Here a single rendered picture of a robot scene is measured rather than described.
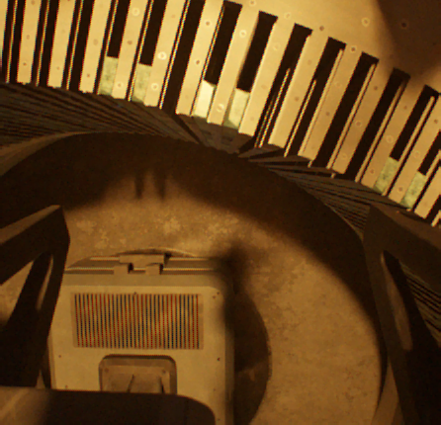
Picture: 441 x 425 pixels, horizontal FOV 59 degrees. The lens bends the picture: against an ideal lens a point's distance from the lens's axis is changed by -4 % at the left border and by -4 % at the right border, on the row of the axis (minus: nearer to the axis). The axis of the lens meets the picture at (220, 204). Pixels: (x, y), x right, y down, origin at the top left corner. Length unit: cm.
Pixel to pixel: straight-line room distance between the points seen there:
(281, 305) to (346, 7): 122
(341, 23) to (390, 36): 3
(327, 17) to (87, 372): 111
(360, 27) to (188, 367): 102
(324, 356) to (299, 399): 19
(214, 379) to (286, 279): 43
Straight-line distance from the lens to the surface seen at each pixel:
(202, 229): 135
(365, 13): 30
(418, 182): 30
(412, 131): 31
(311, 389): 158
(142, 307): 112
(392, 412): 159
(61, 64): 30
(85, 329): 119
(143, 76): 29
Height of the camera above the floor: 133
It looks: 84 degrees down
